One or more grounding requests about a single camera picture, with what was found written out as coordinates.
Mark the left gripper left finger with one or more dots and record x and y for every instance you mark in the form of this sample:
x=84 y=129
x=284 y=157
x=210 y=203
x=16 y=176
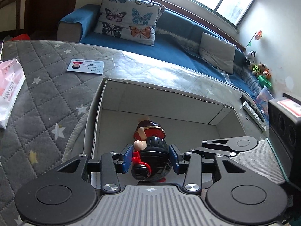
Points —
x=122 y=161

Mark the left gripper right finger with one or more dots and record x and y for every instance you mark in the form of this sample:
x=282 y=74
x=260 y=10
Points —
x=180 y=161

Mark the black-haired red doll figurine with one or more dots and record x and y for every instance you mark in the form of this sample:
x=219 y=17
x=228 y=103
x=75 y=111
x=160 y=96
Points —
x=151 y=158

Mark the white remote control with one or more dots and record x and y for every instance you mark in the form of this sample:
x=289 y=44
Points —
x=250 y=109

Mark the white cardboard box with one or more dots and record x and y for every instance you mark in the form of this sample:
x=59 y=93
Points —
x=118 y=107

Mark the clear plastic toy bin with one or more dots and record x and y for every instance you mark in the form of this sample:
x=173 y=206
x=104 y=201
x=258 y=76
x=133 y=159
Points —
x=262 y=102

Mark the green plush toys pile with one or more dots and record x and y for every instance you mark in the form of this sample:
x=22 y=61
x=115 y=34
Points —
x=261 y=72

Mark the ID card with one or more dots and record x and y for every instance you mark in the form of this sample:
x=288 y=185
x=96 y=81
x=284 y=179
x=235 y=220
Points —
x=86 y=66

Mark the panda plush toy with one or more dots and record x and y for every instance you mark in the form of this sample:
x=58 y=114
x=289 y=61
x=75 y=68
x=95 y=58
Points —
x=250 y=57

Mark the grey plain cushion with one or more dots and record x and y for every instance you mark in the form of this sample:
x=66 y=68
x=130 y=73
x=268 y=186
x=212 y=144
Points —
x=217 y=52

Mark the blue sofa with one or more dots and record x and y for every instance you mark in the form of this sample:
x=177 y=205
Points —
x=177 y=40

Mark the pink white tissue pack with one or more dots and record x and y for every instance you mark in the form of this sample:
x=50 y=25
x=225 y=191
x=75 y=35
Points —
x=12 y=79

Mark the butterfly print pillow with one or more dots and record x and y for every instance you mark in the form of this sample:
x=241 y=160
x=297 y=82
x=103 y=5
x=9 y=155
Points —
x=133 y=20

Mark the black camera box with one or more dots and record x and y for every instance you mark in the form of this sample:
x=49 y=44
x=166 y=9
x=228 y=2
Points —
x=284 y=134

